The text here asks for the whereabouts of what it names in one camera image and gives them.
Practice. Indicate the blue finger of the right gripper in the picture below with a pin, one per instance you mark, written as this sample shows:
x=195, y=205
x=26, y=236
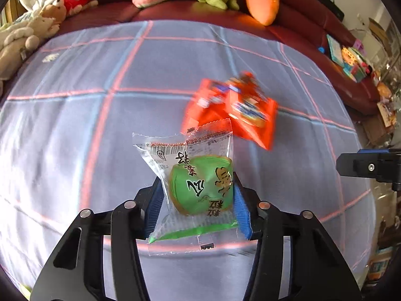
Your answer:
x=379, y=151

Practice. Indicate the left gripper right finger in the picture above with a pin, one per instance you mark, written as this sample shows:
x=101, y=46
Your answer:
x=318, y=271

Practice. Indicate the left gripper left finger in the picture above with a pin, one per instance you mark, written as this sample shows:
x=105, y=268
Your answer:
x=153, y=206

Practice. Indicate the orange snack packet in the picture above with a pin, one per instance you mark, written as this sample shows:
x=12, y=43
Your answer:
x=252, y=114

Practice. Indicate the green pastry clear wrapper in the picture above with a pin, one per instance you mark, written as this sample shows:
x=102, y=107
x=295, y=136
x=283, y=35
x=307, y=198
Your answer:
x=196, y=174

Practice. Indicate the teal children's book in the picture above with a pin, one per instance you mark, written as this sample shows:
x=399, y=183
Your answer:
x=335, y=50

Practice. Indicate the plaid purple tablecloth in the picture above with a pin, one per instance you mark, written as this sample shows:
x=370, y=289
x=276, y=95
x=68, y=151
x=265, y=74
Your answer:
x=80, y=105

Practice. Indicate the white rabbit plush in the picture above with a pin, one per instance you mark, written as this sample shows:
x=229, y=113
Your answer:
x=19, y=41

